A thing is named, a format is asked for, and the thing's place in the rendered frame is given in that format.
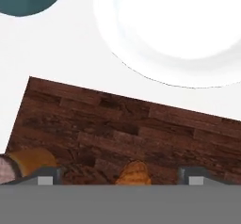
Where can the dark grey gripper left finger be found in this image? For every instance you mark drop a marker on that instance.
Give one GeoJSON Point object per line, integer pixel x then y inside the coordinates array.
{"type": "Point", "coordinates": [47, 175]}

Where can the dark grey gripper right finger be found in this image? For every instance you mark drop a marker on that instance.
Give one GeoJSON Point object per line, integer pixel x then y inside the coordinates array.
{"type": "Point", "coordinates": [194, 175]}

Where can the golden brown croissant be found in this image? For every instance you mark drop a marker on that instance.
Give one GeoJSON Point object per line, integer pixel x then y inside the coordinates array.
{"type": "Point", "coordinates": [135, 173]}

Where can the dark wooden cutting board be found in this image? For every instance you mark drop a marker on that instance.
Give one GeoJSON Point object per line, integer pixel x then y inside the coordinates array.
{"type": "Point", "coordinates": [125, 133]}

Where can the orange glazed pastry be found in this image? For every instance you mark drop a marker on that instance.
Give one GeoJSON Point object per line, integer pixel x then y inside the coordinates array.
{"type": "Point", "coordinates": [33, 160]}

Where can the pink frosted pastry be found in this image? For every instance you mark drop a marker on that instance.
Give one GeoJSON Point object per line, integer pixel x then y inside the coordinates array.
{"type": "Point", "coordinates": [7, 169]}

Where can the white round plate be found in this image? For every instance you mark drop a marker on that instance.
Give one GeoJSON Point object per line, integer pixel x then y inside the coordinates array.
{"type": "Point", "coordinates": [175, 27]}

